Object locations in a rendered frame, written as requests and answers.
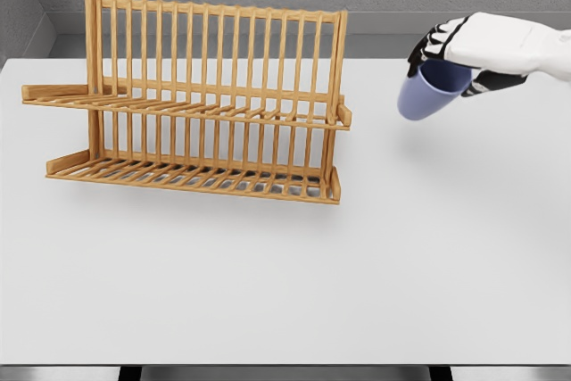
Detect blue cup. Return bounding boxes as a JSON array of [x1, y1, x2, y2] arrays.
[[397, 58, 474, 122]]

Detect wooden two-tier dish rack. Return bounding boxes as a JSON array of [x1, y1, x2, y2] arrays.
[[21, 0, 353, 206]]

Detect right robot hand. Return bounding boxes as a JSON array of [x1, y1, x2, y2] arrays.
[[407, 12, 559, 98]]

